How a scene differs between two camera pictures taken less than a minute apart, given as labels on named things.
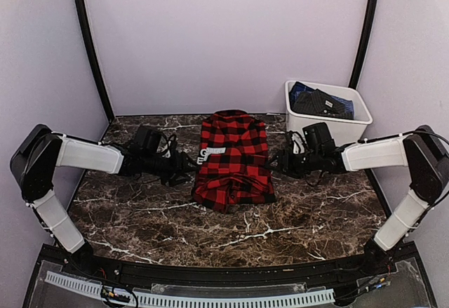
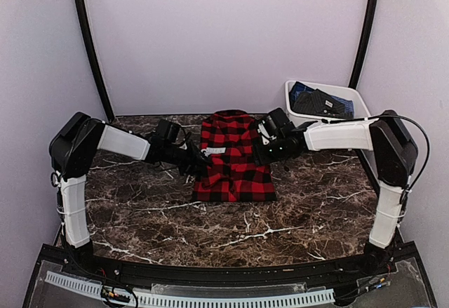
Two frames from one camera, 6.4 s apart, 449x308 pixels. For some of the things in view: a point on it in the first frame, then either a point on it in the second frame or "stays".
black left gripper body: [167, 170] -> [186, 161]
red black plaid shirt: [233, 167] stays
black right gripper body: [298, 168] -> [277, 152]
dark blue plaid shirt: [297, 89] stays
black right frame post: [373, 5] stays
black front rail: [123, 273] stays
